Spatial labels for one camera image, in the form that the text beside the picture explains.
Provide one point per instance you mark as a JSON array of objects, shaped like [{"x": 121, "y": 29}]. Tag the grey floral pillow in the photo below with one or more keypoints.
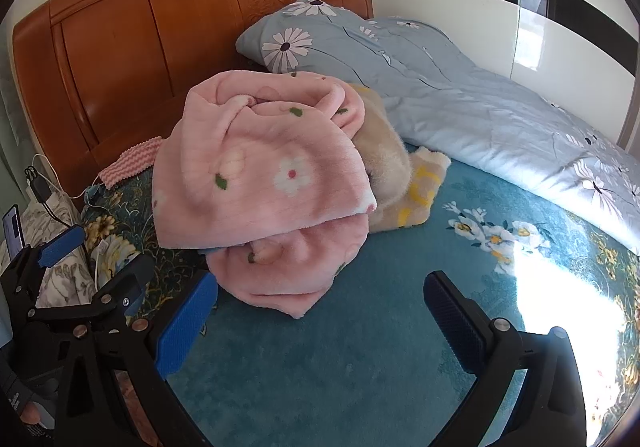
[{"x": 55, "y": 227}]

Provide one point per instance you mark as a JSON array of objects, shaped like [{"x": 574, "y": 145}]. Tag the smartphone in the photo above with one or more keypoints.
[{"x": 12, "y": 229}]

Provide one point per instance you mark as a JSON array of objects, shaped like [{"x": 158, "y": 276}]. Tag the blue daisy print quilt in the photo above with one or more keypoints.
[{"x": 475, "y": 117}]

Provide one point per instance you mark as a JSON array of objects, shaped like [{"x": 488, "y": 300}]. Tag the person's left hand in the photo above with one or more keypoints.
[{"x": 31, "y": 414}]

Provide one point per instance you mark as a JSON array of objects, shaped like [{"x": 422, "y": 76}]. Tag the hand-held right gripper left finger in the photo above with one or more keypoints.
[{"x": 182, "y": 327}]

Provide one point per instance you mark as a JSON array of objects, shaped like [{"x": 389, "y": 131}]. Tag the black charger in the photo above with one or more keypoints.
[{"x": 37, "y": 187}]

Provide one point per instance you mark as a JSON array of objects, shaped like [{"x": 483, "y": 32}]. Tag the pink floral fleece pants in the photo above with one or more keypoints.
[{"x": 260, "y": 167}]

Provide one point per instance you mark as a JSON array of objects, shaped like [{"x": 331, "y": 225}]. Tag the blue t-shirt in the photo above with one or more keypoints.
[{"x": 206, "y": 251}]

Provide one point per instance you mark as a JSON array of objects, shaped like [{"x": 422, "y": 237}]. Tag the beige fleece garment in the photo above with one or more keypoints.
[{"x": 390, "y": 147}]

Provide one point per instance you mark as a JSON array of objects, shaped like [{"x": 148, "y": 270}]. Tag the wooden headboard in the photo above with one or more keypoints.
[{"x": 125, "y": 52}]

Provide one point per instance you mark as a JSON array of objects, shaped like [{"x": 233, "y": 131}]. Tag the blue daisy print pillow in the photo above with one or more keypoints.
[{"x": 310, "y": 37}]

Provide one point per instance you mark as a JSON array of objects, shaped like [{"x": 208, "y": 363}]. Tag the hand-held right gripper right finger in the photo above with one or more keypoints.
[{"x": 452, "y": 327}]

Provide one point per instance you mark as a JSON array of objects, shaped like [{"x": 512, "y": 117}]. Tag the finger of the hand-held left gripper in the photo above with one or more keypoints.
[
  {"x": 122, "y": 279},
  {"x": 60, "y": 247}
]

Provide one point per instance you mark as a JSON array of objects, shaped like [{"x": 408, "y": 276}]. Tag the pink striped cloth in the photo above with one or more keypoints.
[{"x": 132, "y": 159}]

